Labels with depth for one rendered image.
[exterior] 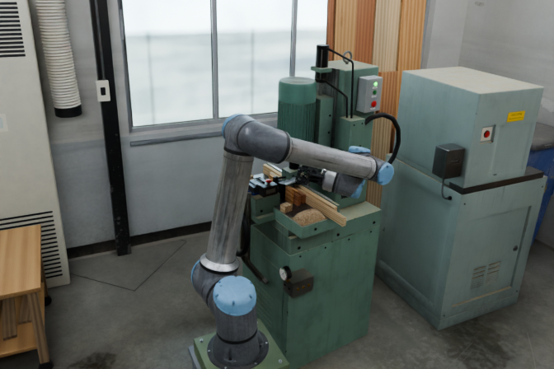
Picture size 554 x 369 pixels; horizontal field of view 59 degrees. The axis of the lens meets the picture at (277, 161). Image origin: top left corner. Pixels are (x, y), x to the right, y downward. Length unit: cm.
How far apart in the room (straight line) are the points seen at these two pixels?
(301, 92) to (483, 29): 258
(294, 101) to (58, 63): 150
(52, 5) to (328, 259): 202
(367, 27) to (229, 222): 243
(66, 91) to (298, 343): 193
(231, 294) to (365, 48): 257
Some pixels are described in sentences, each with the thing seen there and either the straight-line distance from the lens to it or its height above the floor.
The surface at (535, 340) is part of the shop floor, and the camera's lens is 333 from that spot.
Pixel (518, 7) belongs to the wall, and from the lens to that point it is 431.
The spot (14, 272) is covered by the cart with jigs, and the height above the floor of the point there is 53.
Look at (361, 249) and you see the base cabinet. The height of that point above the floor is 60.
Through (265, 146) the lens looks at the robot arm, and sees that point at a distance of 161.
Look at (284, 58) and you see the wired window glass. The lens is 377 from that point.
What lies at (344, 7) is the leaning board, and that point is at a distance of 373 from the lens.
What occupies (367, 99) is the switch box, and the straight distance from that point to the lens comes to 234.
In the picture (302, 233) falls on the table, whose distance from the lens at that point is 217.
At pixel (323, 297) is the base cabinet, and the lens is 260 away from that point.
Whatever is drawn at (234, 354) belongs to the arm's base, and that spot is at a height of 67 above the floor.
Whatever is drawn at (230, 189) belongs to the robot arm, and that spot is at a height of 120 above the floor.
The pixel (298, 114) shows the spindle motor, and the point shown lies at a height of 133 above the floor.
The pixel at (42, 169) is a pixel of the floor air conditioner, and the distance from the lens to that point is 318.
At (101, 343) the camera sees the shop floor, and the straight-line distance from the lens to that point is 303.
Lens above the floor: 195
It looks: 22 degrees down
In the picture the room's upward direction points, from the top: 2 degrees clockwise
